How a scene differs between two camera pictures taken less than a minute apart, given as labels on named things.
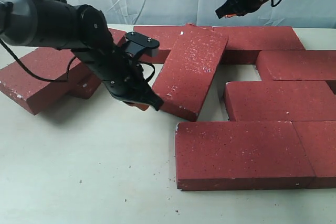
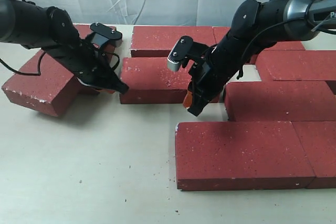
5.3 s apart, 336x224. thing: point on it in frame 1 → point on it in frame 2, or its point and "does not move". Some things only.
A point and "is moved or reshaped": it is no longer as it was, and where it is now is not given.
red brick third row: (300, 100) does not move
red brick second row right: (296, 65) does not move
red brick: (240, 156) does not move
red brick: (182, 82) is moved or reshaped
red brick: (318, 139) does not move
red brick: (40, 77) is moved or reshaped
